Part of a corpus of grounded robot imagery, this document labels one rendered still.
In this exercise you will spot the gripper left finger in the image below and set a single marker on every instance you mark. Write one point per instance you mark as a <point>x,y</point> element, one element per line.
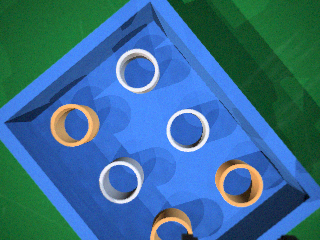
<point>188,237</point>

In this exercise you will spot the tan hollow bushing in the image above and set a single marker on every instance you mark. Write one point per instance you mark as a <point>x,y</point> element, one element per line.
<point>170,214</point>
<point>58,129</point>
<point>251,195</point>

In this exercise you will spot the white hollow ring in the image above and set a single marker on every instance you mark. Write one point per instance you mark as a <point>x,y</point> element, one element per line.
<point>112,194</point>

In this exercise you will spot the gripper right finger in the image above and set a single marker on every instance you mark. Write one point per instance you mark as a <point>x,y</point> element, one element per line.
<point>287,237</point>

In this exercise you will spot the blue crate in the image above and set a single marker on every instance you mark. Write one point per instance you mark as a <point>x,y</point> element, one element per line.
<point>134,125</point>

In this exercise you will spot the grey metal bushing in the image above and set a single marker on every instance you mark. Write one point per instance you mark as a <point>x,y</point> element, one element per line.
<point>129,56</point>
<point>202,140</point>

